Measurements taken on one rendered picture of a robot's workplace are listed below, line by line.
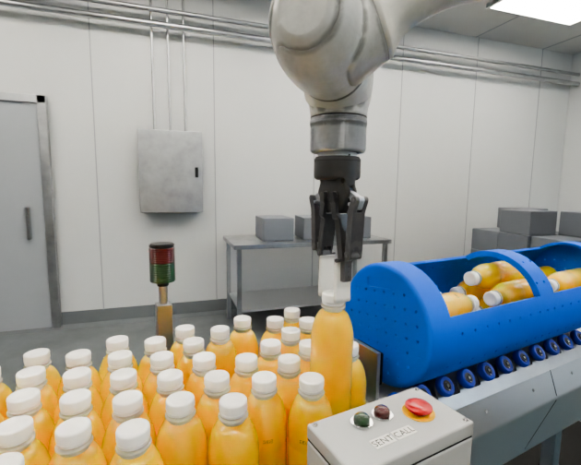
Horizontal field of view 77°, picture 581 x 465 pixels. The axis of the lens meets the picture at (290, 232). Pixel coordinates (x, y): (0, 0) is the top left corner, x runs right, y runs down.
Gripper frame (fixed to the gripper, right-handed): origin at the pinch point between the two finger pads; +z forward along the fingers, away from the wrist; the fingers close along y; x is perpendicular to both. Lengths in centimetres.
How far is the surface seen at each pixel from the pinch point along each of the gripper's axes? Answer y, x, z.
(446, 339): -1.5, -27.5, 15.3
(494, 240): 212, -381, 43
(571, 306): -1, -77, 16
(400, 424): -17.3, 1.2, 15.5
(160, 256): 46, 21, 2
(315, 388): -5.6, 6.8, 15.0
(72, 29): 364, 44, -159
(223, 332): 20.3, 12.8, 14.5
